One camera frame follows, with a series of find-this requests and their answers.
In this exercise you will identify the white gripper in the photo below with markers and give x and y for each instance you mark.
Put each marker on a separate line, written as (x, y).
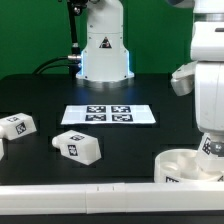
(205, 73)

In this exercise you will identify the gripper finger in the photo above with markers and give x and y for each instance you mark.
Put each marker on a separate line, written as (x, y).
(217, 148)

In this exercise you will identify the white round stool seat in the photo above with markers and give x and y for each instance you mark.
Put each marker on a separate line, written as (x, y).
(179, 166)

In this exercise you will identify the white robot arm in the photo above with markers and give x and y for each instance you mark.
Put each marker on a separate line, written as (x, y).
(105, 60)

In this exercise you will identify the white marker sheet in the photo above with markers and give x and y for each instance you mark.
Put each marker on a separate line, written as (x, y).
(108, 114)

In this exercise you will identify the white front rail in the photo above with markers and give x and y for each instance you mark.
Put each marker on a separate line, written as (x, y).
(111, 198)

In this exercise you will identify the black camera pole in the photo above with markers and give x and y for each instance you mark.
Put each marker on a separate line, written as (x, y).
(75, 8)

